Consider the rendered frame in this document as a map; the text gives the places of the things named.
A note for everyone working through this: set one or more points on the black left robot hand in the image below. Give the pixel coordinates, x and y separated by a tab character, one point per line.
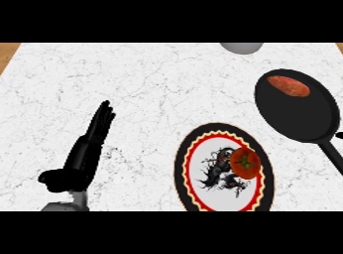
85	155

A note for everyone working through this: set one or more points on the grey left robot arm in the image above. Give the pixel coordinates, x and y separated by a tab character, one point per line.
72	202

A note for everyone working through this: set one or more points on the black frying pan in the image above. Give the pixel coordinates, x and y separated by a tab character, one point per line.
299	105

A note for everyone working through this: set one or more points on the reddish brown sweet potato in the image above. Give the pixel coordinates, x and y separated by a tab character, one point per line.
289	85

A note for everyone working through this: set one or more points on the black rimmed dragon plate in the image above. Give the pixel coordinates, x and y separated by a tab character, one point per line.
224	168

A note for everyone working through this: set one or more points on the red tomato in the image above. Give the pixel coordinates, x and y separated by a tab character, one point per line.
246	163

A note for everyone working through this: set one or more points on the grey rounded object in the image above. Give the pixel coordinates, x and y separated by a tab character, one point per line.
241	47

